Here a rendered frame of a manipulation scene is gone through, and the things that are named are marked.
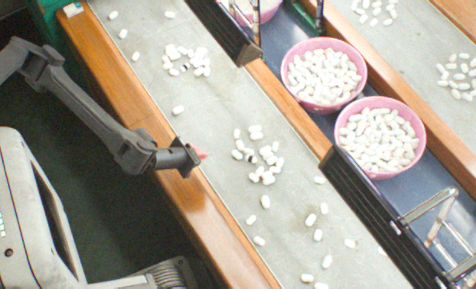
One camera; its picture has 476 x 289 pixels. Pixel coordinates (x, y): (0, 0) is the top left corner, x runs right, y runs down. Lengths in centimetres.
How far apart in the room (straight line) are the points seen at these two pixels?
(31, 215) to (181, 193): 80
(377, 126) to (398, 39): 35
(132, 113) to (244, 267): 60
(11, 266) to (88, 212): 169
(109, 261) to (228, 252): 97
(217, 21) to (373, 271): 77
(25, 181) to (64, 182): 170
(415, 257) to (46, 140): 197
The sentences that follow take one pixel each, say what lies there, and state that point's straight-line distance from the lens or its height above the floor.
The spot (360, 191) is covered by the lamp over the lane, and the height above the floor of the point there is 110.
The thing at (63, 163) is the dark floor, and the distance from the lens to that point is 290.
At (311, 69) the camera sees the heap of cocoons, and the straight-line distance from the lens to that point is 209.
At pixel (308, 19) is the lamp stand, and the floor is 71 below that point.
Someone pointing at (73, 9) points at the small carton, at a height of 78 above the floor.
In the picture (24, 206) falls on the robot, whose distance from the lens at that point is 112.
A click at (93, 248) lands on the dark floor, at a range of 268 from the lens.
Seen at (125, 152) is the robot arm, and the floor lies 101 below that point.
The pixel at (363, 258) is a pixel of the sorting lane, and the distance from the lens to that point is 178.
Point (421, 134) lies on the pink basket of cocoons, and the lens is 197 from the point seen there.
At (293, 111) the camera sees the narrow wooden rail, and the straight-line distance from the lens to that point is 196.
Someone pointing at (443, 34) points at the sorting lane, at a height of 74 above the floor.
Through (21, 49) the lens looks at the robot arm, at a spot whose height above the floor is 113.
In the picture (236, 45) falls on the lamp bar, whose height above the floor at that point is 109.
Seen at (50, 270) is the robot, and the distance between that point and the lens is 108.
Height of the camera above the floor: 238
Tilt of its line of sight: 58 degrees down
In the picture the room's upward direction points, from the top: 6 degrees counter-clockwise
